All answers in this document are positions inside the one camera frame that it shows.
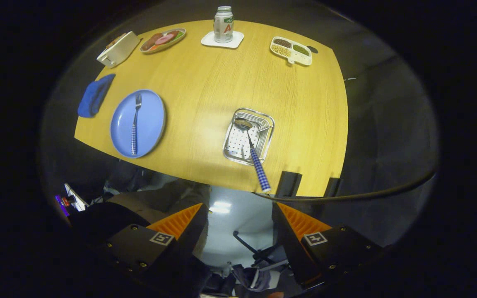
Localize white square coaster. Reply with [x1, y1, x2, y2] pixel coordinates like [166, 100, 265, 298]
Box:
[201, 31, 245, 49]

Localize white toaster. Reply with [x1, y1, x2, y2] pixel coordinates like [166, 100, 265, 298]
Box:
[96, 31, 141, 68]

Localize spoon with checked handle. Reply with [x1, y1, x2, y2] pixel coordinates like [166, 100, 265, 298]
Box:
[234, 118, 271, 193]

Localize blue folded cloth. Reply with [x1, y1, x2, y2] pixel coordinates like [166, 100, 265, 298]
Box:
[77, 74, 116, 118]

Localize black office chair base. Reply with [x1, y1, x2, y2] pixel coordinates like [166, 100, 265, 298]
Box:
[232, 231, 289, 266]

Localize brown meat piece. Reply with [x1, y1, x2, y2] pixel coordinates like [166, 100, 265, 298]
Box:
[142, 34, 162, 51]

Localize metal wire basket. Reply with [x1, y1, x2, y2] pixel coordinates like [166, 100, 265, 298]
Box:
[223, 108, 275, 166]

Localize white divided snack tray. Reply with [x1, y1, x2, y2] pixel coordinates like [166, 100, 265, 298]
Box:
[270, 36, 313, 66]

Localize fork with checked handle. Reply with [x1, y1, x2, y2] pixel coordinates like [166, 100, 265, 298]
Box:
[131, 94, 142, 156]

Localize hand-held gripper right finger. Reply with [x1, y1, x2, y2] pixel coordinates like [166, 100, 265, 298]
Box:
[272, 202, 388, 289]

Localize oval food plate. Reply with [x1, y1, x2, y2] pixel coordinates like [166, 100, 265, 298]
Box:
[140, 28, 187, 54]

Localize white drink bottle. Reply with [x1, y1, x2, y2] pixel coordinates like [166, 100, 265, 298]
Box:
[214, 6, 234, 43]

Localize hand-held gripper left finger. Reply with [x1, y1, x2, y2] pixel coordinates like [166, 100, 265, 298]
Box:
[106, 203, 209, 287]

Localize blue round plate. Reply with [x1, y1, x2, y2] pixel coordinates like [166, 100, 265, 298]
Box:
[110, 89, 166, 159]

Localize laptop with lit screen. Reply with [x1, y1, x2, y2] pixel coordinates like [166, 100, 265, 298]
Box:
[55, 183, 88, 218]

